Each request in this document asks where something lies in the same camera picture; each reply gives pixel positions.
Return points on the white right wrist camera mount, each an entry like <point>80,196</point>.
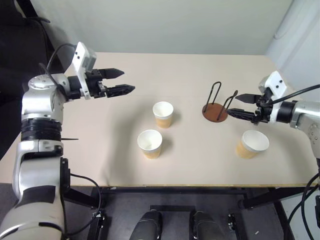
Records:
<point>275,82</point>

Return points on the white partition panel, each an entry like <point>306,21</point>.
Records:
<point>295,50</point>

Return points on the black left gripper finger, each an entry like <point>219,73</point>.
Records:
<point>112,73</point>
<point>120,89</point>

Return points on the white and tan paper cup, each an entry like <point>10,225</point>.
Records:
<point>246,151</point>
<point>150,153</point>
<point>163,121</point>

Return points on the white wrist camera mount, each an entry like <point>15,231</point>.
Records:
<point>80,57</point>
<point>275,82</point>

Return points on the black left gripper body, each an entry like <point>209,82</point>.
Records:
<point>95,85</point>

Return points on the black metal table frame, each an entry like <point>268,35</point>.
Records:
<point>175,191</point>

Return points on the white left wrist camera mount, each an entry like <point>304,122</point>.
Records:
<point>80,57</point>

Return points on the dark grey rounded shape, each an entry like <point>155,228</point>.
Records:
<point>147,225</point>
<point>206,225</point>

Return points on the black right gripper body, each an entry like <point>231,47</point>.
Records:
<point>262,112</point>

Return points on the black zip tie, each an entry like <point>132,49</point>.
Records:
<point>71,139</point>

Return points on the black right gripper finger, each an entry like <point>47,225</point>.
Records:
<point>242,114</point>
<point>248,98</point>

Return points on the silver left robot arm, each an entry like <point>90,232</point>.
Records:
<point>37,107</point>

